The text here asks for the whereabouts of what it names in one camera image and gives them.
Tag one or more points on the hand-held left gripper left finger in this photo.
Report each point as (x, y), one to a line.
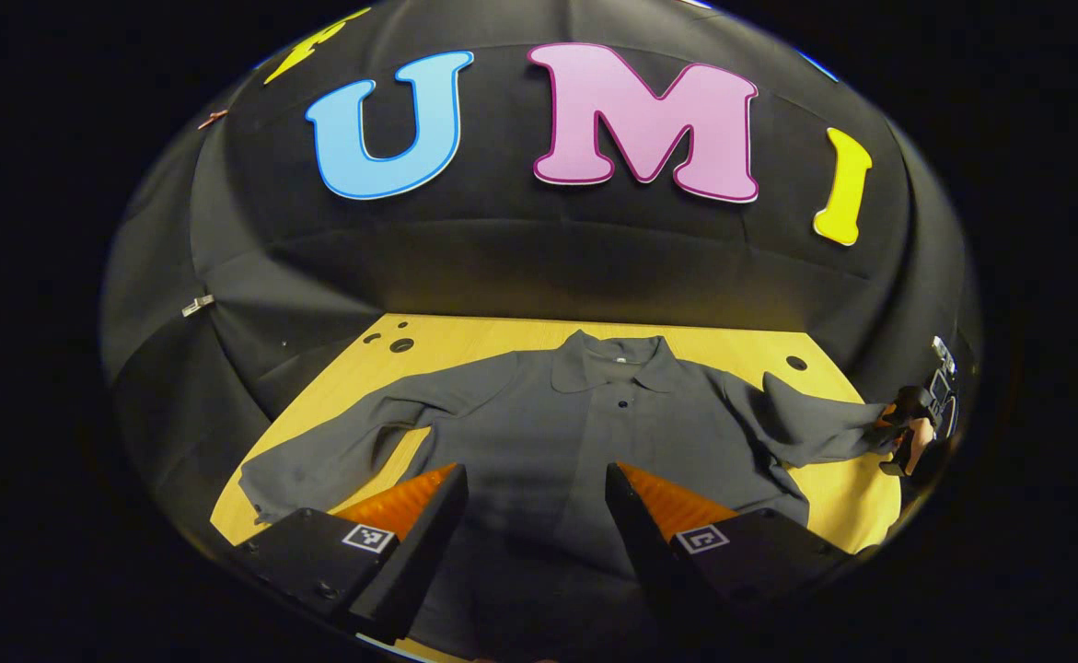
(428, 543)

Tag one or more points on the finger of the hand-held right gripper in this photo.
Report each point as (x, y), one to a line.
(911, 403)
(907, 451)

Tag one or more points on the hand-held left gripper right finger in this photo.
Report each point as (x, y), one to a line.
(635, 543)

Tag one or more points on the grey polo shirt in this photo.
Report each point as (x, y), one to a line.
(548, 433)

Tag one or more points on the black backdrop cloth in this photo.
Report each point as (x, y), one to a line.
(502, 258)

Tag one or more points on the silver metal clip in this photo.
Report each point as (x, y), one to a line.
(198, 305)

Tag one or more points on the copper metal clip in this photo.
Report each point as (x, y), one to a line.
(214, 118)

